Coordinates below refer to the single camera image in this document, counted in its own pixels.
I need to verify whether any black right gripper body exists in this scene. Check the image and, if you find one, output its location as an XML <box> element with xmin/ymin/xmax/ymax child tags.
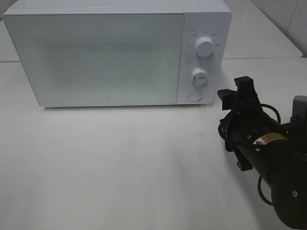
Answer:
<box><xmin>218</xmin><ymin>103</ymin><xmax>276</xmax><ymax>172</ymax></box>

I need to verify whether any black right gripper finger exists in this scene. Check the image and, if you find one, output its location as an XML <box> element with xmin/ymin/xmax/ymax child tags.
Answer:
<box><xmin>217</xmin><ymin>89</ymin><xmax>237</xmax><ymax>111</ymax></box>
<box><xmin>234</xmin><ymin>76</ymin><xmax>257</xmax><ymax>101</ymax></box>

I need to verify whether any round white door button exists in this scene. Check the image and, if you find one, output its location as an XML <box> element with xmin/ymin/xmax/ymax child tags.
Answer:
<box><xmin>188</xmin><ymin>90</ymin><xmax>203</xmax><ymax>102</ymax></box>

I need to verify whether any white microwave door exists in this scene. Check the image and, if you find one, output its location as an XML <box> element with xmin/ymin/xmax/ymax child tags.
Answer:
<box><xmin>4</xmin><ymin>13</ymin><xmax>183</xmax><ymax>107</ymax></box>

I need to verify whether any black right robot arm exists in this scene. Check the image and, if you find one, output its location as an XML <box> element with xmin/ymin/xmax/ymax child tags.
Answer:
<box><xmin>217</xmin><ymin>76</ymin><xmax>307</xmax><ymax>230</ymax></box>

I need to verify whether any lower white timer knob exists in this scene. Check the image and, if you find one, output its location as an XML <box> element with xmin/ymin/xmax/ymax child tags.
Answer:
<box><xmin>190</xmin><ymin>68</ymin><xmax>208</xmax><ymax>86</ymax></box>

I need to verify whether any upper white power knob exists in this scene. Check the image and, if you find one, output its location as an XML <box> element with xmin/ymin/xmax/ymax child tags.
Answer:
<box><xmin>195</xmin><ymin>35</ymin><xmax>215</xmax><ymax>58</ymax></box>

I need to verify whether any white microwave oven body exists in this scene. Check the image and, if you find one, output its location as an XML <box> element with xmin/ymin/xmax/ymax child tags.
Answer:
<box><xmin>2</xmin><ymin>0</ymin><xmax>232</xmax><ymax>106</ymax></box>

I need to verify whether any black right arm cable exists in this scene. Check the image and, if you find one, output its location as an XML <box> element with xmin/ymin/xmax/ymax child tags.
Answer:
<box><xmin>217</xmin><ymin>103</ymin><xmax>288</xmax><ymax>202</ymax></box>

